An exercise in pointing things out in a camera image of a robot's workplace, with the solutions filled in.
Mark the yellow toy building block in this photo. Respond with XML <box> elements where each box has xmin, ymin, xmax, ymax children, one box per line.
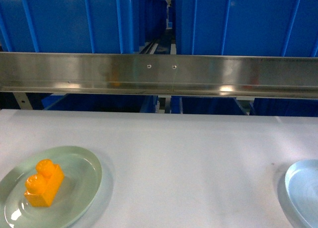
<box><xmin>24</xmin><ymin>159</ymin><xmax>65</xmax><ymax>207</ymax></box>

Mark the pale green oval plate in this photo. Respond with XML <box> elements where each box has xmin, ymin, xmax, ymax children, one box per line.
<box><xmin>0</xmin><ymin>146</ymin><xmax>102</xmax><ymax>228</ymax></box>

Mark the large blue bin upper left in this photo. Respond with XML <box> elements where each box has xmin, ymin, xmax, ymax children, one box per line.
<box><xmin>0</xmin><ymin>0</ymin><xmax>167</xmax><ymax>54</ymax></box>

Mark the large blue bin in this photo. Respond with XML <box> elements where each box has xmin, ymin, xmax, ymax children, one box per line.
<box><xmin>0</xmin><ymin>0</ymin><xmax>167</xmax><ymax>54</ymax></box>
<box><xmin>174</xmin><ymin>0</ymin><xmax>318</xmax><ymax>57</ymax></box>

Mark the large blue bin upper right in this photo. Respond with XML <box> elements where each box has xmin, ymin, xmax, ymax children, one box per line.
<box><xmin>174</xmin><ymin>0</ymin><xmax>318</xmax><ymax>57</ymax></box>

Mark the light blue plate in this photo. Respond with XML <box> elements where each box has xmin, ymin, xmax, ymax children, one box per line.
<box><xmin>285</xmin><ymin>159</ymin><xmax>318</xmax><ymax>228</ymax></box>

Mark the stainless steel shelf rail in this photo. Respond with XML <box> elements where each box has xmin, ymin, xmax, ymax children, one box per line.
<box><xmin>0</xmin><ymin>52</ymin><xmax>318</xmax><ymax>99</ymax></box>

